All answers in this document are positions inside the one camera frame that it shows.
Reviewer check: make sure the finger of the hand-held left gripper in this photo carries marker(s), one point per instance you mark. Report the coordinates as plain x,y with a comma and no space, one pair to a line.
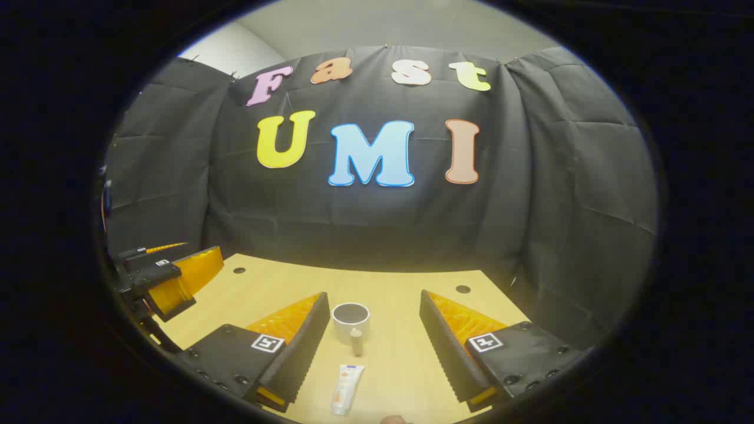
188,274
138,253

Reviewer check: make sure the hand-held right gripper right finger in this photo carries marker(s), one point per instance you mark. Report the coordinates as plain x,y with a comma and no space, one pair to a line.
445,341

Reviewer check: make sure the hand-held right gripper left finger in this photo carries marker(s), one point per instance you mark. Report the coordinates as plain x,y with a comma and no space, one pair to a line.
303,341

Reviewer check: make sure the white toothpaste tube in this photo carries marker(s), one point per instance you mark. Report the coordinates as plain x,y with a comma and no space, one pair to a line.
346,388

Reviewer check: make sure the light wooden desktop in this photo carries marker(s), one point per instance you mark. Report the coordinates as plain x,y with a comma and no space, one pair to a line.
400,353

